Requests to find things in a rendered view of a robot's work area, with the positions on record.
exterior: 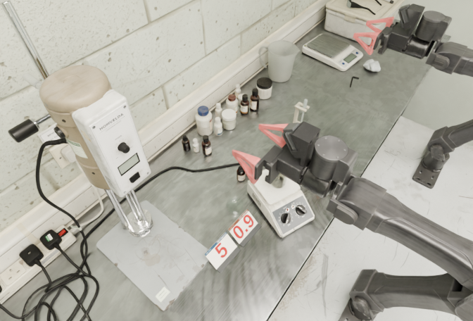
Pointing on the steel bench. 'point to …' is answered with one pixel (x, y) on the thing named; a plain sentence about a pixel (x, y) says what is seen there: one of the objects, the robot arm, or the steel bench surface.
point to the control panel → (292, 215)
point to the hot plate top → (270, 193)
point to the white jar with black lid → (265, 85)
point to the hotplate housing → (274, 208)
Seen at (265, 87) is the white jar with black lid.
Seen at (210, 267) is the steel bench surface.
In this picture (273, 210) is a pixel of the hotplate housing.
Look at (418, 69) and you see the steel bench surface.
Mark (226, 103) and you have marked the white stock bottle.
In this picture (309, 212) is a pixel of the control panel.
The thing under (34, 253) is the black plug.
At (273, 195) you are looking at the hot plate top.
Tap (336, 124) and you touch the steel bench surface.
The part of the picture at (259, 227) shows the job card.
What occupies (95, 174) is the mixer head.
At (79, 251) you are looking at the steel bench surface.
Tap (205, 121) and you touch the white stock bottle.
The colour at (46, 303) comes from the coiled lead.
